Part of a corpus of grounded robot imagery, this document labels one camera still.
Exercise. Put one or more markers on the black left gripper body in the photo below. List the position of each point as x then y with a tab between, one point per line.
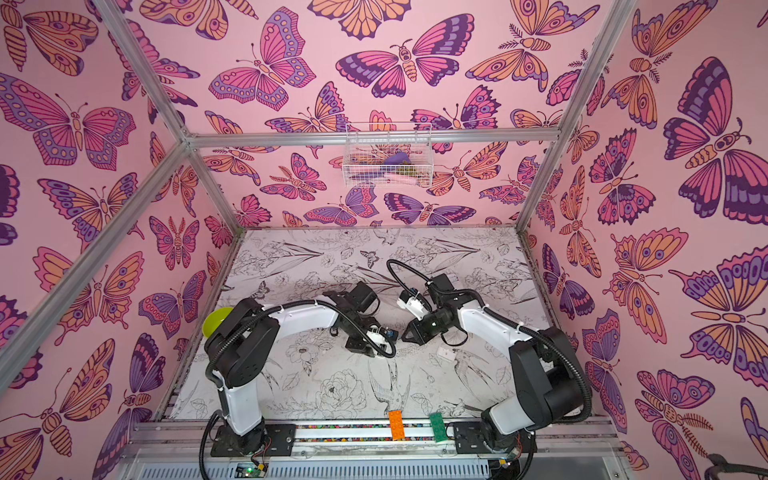
358	343

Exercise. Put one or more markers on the small remote battery cover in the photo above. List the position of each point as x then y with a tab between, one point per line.
446	354

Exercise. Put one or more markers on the green plastic bowl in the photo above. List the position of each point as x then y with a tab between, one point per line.
214	320

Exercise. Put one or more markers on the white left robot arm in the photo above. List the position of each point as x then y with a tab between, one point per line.
239	347

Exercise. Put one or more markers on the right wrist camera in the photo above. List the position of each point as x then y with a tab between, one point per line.
413	302

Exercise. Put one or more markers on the orange lego brick on rail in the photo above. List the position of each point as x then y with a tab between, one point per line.
396	424

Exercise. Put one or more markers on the clear wall basket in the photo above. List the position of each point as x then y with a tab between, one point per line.
389	155

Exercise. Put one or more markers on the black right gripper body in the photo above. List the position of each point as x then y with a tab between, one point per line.
422	324

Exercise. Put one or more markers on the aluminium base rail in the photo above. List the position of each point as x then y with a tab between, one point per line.
365	449

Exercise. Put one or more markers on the green lego brick on rail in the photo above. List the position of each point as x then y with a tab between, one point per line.
438	427

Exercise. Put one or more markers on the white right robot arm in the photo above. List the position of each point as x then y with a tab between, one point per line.
549	385

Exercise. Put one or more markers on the aluminium frame post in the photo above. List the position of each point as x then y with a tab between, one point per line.
118	26

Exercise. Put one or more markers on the small white remote control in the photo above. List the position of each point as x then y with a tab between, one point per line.
380	344

